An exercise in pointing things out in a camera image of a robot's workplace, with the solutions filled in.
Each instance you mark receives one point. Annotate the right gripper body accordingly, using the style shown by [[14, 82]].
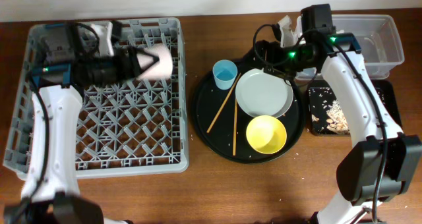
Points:
[[293, 56]]

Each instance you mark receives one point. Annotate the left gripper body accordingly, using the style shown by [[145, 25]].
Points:
[[106, 69]]

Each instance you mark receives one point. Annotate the pink plastic cup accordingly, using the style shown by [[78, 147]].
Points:
[[166, 65]]

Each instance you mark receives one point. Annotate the grey round plate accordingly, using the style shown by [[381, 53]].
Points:
[[258, 93]]

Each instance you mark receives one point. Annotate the wooden chopstick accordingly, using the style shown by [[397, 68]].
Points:
[[223, 104], [235, 128]]

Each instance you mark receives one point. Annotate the blue plastic cup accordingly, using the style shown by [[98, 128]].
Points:
[[224, 72]]

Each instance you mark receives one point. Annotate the noodle food scraps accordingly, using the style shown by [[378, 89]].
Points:
[[327, 117]]

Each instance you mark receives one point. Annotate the yellow bowl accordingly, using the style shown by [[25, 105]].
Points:
[[266, 134]]

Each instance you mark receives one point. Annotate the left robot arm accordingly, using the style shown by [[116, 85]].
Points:
[[50, 193]]

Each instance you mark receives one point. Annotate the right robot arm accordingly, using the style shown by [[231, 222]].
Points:
[[383, 159]]

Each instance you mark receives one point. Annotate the grey dishwasher rack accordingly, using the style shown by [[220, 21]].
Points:
[[133, 128]]

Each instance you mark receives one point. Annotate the round black tray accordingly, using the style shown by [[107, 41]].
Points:
[[206, 101]]

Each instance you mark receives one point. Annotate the black rectangular tray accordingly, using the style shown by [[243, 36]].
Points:
[[385, 92]]

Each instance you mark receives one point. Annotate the clear plastic bin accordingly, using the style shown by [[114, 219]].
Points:
[[379, 39]]

